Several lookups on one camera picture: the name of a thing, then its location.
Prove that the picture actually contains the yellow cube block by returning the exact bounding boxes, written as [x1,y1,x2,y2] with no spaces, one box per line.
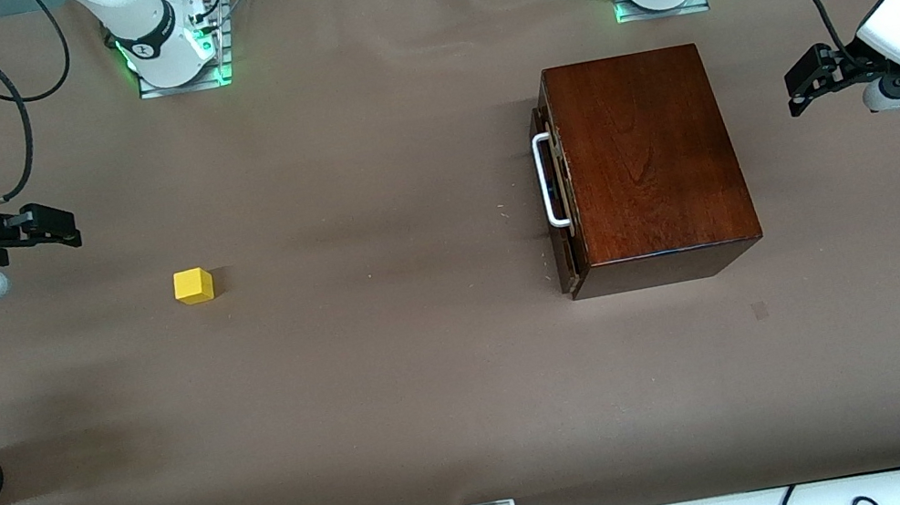
[171,265,218,308]

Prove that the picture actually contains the wooden drawer with metal handle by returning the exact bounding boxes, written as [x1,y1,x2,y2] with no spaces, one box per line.
[522,81,592,297]

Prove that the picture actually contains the dark brown wooden cabinet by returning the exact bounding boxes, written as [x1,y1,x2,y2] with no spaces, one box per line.
[532,37,769,302]

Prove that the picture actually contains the brown paper table cover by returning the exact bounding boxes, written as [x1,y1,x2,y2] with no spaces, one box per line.
[0,0,900,505]

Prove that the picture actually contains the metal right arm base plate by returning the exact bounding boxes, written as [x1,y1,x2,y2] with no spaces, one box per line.
[124,0,238,101]

